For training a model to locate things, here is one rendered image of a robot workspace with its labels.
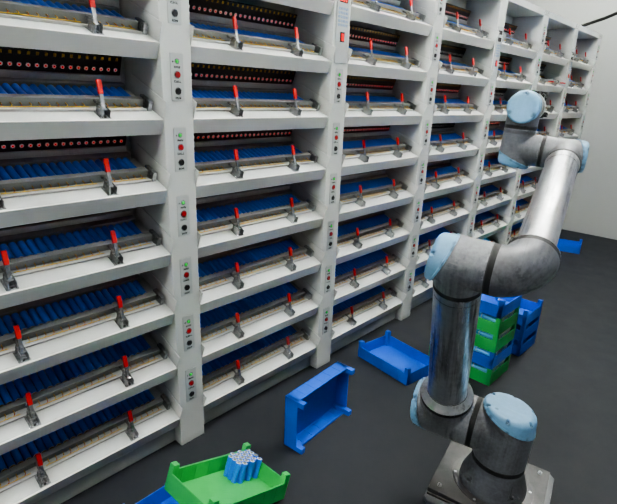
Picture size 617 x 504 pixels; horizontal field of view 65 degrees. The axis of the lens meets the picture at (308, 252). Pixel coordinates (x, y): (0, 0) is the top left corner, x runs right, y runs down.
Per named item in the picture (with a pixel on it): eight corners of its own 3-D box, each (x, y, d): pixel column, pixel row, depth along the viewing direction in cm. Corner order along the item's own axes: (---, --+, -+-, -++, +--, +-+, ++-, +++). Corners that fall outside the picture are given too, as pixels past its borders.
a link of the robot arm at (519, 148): (534, 172, 140) (544, 128, 136) (493, 166, 145) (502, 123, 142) (537, 169, 148) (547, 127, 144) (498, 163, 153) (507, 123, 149)
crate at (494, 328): (517, 322, 214) (520, 305, 212) (497, 336, 201) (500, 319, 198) (455, 301, 234) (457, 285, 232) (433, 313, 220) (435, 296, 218)
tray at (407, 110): (419, 124, 234) (431, 96, 226) (340, 127, 191) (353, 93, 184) (387, 106, 243) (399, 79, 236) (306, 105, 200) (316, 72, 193)
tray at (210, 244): (320, 226, 197) (328, 207, 191) (195, 259, 154) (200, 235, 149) (288, 200, 206) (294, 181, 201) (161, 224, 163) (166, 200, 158)
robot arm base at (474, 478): (528, 476, 150) (536, 450, 146) (520, 519, 134) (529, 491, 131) (467, 450, 158) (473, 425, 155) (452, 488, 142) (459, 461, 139)
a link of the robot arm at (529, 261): (555, 281, 93) (594, 131, 136) (488, 265, 98) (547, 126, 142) (544, 322, 100) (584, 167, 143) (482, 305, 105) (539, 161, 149)
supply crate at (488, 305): (520, 305, 212) (523, 288, 209) (500, 319, 198) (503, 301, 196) (457, 285, 232) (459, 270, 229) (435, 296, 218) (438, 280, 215)
